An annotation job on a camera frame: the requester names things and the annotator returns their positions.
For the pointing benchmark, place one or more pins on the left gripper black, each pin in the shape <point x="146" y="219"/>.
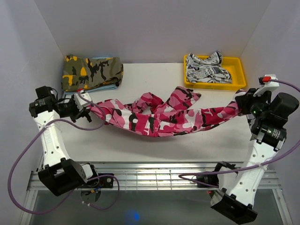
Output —
<point x="78" y="114"/>

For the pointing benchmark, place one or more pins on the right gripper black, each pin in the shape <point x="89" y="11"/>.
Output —
<point x="243" y="101"/>

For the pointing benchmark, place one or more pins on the pink camouflage trousers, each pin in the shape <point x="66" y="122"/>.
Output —
<point x="150" y="116"/>

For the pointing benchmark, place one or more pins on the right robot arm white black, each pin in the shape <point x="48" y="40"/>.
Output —
<point x="235" y="196"/>

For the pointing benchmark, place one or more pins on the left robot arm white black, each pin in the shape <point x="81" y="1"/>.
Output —
<point x="60" y="173"/>

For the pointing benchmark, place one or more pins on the green camouflage folded trousers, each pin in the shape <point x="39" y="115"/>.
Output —
<point x="90" y="73"/>

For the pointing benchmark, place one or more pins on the white black newsprint trousers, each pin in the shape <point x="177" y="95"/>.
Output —
<point x="209" y="70"/>

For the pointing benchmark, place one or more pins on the yellow plastic tray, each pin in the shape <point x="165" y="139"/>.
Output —
<point x="232" y="65"/>

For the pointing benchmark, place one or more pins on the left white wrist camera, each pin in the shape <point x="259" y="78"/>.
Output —
<point x="82" y="99"/>

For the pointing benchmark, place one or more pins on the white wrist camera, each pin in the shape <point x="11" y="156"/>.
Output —
<point x="268" y="83"/>
<point x="82" y="99"/>

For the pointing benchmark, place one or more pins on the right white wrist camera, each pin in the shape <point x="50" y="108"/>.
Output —
<point x="268" y="83"/>

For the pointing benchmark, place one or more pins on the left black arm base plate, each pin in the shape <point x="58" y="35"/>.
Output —
<point x="100" y="180"/>

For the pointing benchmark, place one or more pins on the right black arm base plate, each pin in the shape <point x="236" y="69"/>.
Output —
<point x="207" y="181"/>

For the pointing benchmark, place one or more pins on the aluminium frame rail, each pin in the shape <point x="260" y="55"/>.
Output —
<point x="157" y="176"/>

